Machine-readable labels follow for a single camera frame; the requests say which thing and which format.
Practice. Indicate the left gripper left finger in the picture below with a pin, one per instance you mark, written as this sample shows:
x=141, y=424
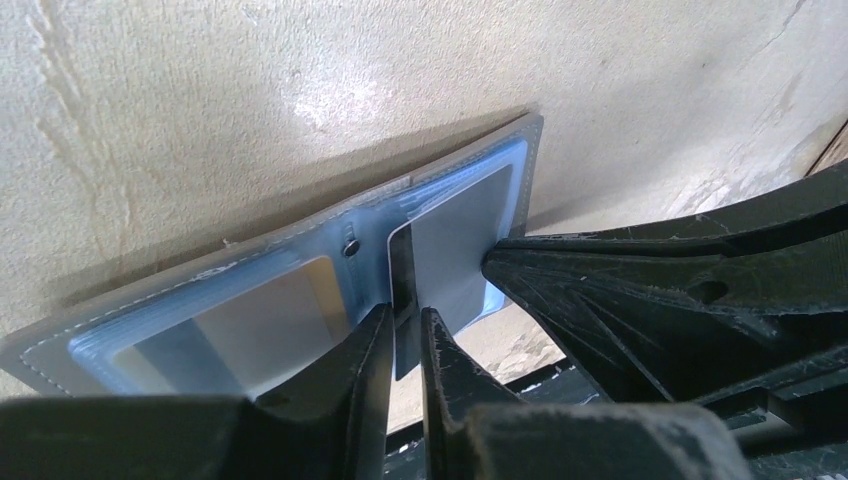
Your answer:
x=329, y=421

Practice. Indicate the grey magnetic stripe card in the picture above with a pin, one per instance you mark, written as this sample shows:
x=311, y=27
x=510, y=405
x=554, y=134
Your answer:
x=435, y=261

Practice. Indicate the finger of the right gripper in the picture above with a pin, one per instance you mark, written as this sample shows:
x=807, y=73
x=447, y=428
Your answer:
x=742, y=302

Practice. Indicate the brown wooden board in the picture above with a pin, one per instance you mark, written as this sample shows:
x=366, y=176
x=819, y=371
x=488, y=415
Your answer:
x=834, y=153

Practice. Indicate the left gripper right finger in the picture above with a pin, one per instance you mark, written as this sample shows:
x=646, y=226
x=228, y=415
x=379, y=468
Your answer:
x=476, y=428

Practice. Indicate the grey card holder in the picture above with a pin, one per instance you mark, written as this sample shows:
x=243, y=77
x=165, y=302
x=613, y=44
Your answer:
x=248, y=317

